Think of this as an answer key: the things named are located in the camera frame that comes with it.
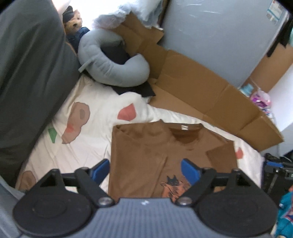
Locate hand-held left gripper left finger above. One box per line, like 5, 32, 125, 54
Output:
39, 159, 115, 207

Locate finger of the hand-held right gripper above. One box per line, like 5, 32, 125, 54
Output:
264, 154, 286, 168

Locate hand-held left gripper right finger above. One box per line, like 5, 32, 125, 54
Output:
176, 158, 253, 206

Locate brown printed t-shirt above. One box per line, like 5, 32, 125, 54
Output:
108, 119, 238, 203

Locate teal cloth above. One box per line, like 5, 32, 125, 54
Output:
276, 185, 293, 238

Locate cream bear printed blanket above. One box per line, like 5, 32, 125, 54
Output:
15, 75, 266, 199

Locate purple plastic pack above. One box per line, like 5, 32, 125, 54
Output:
251, 90, 272, 107

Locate white bottle with blue cap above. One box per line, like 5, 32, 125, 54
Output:
240, 83, 254, 96

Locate flattened cardboard box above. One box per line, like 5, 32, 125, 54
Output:
112, 11, 284, 151

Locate small black cloth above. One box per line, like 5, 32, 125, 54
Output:
101, 44, 156, 98

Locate tall cardboard box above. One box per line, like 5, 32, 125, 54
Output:
243, 43, 293, 93

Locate grey neck pillow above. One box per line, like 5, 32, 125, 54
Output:
78, 29, 150, 87

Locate dark grey pillow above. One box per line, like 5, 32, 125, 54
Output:
0, 0, 80, 186

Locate grey upright mattress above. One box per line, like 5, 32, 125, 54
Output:
158, 0, 290, 88

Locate brown teddy bear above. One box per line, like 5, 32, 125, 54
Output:
62, 6, 91, 47

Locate pale blue plastic bag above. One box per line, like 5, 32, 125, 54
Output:
93, 10, 132, 30

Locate white fluffy pillow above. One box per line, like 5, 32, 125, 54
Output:
119, 0, 165, 22

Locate black hanging strap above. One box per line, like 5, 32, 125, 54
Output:
267, 16, 291, 57

